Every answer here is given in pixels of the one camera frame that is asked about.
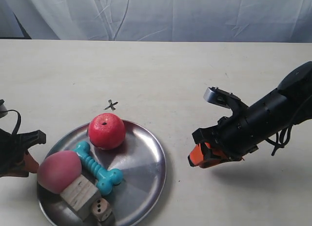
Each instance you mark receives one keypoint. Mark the white backdrop curtain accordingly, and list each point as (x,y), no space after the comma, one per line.
(158,20)

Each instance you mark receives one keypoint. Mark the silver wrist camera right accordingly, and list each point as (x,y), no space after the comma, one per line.
(224,99)

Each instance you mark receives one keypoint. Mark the teal bone toy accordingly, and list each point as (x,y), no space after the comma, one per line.
(106,179)

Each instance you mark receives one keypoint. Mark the wooden cube block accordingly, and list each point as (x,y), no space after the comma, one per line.
(80,196)

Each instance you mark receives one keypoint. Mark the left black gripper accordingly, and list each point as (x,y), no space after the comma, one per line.
(14,161)

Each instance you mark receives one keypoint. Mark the red apple toy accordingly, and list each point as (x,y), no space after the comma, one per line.
(106,131)

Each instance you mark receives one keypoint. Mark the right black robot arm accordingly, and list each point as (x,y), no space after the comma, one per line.
(297,86)

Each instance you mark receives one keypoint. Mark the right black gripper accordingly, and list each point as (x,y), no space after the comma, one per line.
(269,119)

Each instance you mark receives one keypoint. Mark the small wooden die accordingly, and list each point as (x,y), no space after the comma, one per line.
(101,209)

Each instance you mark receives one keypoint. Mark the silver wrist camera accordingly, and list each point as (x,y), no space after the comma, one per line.
(224,99)
(3,109)

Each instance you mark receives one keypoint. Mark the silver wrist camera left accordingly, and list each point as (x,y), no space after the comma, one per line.
(3,109)

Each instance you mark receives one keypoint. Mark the round metal plate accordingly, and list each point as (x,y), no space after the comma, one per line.
(142,161)

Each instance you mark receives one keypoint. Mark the pink peach toy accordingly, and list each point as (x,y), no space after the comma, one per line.
(59,170)

